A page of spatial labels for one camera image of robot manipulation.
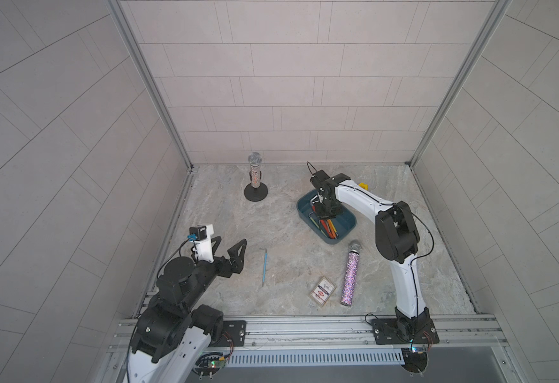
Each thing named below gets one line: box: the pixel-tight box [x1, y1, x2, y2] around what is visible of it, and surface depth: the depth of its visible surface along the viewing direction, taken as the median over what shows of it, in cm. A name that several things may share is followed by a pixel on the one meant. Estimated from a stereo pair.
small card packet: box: [309, 276, 337, 308], surface depth 80 cm
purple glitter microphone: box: [340, 239, 363, 307], surface depth 82 cm
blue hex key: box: [258, 247, 268, 287], surface depth 87 cm
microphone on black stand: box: [243, 151, 269, 202], surface depth 106 cm
